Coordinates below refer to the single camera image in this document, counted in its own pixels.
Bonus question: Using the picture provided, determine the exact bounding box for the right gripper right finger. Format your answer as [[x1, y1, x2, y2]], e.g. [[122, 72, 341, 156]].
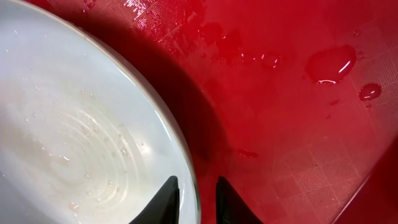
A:
[[216, 176, 262, 224]]

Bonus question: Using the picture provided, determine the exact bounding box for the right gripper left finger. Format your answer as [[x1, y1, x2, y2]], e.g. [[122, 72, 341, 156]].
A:
[[129, 175, 180, 224]]

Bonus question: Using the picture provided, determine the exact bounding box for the light blue plate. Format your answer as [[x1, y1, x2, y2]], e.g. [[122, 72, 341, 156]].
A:
[[1, 1, 201, 223]]

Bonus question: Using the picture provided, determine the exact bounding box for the red plastic tray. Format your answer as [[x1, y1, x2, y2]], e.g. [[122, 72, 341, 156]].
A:
[[36, 0, 397, 223]]

